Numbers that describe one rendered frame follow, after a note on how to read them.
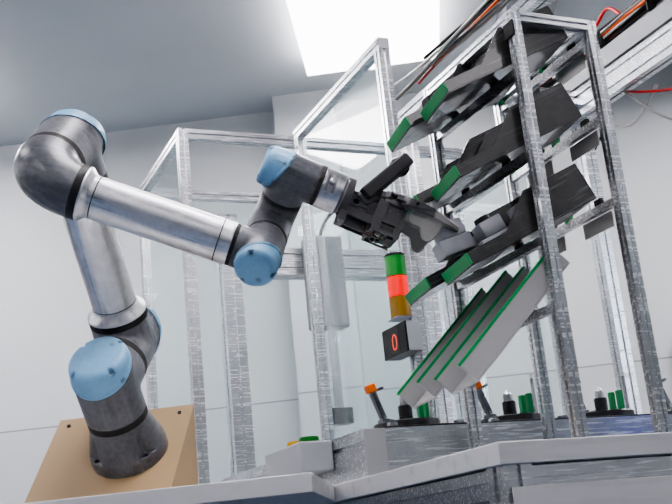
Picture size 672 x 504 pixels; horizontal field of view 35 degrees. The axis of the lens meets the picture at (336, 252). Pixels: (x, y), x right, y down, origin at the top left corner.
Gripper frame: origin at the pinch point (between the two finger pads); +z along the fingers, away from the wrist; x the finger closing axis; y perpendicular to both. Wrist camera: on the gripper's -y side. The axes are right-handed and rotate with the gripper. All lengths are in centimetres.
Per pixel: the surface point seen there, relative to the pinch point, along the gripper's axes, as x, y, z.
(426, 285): -6.9, 9.0, 0.9
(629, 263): 8.9, -3.5, 31.0
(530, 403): -43, 11, 39
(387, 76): -60, -60, -14
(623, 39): -84, -118, 50
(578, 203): 8.9, -10.4, 19.1
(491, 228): 5.0, -1.1, 6.3
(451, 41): -92, -99, 3
